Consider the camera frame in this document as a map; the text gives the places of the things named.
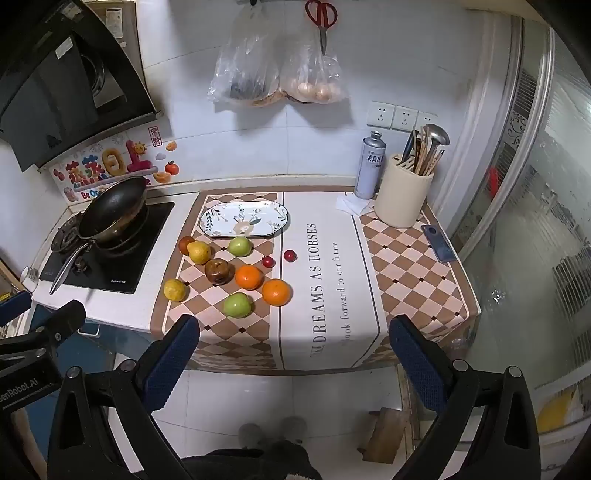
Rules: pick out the black gas stove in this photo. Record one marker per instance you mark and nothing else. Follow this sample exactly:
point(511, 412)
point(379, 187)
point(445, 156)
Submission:
point(115, 272)

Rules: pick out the plastic bag with dark contents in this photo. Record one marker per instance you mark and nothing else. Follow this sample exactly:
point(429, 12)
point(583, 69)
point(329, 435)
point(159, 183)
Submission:
point(247, 74)

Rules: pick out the paper towel roll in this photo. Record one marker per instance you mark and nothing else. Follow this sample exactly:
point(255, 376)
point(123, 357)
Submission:
point(401, 198)

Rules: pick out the colourful wall sticker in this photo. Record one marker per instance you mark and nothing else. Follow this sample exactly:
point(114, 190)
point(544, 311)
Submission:
point(115, 164)

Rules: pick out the yellow-green citrus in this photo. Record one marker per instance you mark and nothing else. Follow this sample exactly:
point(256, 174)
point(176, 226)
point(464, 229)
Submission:
point(175, 290)

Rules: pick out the orange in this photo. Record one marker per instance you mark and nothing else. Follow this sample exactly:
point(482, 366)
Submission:
point(249, 277)
point(276, 293)

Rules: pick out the checkered tablecloth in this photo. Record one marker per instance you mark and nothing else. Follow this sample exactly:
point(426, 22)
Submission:
point(397, 277)

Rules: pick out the yellow lemon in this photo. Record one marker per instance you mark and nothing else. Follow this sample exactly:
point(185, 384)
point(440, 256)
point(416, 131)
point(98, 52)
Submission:
point(199, 253)

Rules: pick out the black range hood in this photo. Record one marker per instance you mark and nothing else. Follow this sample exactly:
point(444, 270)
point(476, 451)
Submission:
point(55, 83)

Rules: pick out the bundle of wooden chopsticks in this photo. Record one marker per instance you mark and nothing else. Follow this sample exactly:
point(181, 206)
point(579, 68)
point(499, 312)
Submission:
point(422, 154)

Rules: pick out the white wall socket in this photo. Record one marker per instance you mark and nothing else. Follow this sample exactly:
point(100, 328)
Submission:
point(425, 119)
point(381, 114)
point(405, 118)

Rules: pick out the yellow object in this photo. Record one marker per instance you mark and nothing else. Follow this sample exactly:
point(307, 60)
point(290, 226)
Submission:
point(556, 410)

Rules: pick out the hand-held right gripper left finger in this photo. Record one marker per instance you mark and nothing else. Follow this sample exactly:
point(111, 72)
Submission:
point(173, 350)

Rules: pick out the person's dark clothing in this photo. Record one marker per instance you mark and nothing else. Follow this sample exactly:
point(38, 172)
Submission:
point(258, 464)

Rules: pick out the small red cherry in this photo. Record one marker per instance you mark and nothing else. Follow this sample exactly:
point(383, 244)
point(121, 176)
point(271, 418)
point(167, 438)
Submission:
point(268, 262)
point(290, 255)

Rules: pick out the wooden stool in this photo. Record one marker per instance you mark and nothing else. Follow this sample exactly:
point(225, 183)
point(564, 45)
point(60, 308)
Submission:
point(385, 436)

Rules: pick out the small dark red apple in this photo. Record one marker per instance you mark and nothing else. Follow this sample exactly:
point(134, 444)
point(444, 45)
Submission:
point(185, 243)

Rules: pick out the blue phone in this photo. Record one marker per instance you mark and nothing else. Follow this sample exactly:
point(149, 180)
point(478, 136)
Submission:
point(438, 243)

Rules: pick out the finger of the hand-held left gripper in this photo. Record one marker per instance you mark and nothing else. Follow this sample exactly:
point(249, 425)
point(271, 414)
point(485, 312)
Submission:
point(14, 307)
point(60, 318)

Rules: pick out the plastic bag of eggs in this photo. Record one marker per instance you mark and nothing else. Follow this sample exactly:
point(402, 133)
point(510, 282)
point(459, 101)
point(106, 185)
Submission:
point(314, 78)

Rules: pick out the green apple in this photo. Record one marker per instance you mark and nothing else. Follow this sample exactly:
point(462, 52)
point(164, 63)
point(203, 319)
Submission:
point(238, 305)
point(240, 246)

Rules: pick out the glass sliding door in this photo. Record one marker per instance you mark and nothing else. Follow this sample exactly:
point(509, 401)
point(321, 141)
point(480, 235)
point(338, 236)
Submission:
point(531, 207)

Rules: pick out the floral oval plate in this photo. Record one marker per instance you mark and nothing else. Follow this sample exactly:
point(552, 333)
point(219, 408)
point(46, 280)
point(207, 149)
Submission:
point(244, 219)

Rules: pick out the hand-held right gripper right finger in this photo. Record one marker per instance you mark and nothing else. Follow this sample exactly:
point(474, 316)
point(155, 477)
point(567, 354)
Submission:
point(415, 355)

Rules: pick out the white tissue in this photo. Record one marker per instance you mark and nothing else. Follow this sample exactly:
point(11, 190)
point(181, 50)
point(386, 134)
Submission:
point(353, 204)

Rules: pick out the silver spray can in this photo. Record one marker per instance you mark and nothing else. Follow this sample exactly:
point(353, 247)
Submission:
point(370, 166)

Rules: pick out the black frying pan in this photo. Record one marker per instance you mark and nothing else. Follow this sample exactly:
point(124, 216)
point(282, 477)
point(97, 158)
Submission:
point(113, 207)

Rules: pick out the metal ladle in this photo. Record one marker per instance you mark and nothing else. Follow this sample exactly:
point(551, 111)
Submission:
point(438, 136)

